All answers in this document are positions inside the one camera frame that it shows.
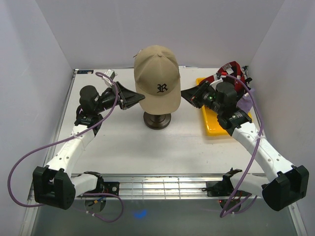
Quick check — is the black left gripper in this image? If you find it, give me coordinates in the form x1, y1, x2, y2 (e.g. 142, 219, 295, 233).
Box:
94, 81, 145, 114

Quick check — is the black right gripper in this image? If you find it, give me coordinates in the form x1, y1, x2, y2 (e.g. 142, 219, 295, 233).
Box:
178, 81, 222, 115

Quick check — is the beige baseball cap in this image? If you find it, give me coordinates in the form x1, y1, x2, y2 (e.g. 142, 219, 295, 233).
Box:
134, 45, 181, 115

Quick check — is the lavender baseball cap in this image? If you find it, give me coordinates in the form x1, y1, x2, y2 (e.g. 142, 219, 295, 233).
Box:
237, 92, 253, 113

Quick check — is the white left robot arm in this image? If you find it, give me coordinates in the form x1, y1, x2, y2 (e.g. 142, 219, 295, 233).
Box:
32, 82, 145, 209

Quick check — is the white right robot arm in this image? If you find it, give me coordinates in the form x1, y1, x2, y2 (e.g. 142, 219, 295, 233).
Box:
181, 81, 309, 211

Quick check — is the yellow plastic tray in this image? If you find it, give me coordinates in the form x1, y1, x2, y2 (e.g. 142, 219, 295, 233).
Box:
200, 81, 252, 136

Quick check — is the beige mannequin head stand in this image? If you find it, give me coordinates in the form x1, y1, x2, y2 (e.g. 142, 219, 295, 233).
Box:
143, 112, 171, 130

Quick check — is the red baseball cap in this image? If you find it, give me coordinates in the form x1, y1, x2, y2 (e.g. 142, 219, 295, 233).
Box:
203, 61, 246, 92

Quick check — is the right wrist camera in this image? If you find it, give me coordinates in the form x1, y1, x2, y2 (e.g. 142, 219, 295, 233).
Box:
214, 72, 227, 84

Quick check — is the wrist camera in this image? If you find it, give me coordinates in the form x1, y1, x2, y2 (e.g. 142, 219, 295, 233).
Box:
102, 69, 116, 84
214, 72, 227, 84

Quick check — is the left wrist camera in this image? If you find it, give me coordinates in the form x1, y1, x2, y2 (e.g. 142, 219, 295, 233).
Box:
102, 69, 116, 84

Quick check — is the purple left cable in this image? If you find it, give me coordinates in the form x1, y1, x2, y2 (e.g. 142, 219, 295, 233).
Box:
7, 71, 119, 207

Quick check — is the purple cable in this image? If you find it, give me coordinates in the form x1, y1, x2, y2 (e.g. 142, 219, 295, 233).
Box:
219, 73, 266, 218
7, 71, 119, 207

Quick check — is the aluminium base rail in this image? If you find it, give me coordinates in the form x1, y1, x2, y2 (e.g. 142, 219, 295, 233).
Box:
27, 173, 296, 200

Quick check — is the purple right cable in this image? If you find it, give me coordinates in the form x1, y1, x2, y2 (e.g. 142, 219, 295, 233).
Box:
219, 73, 266, 218

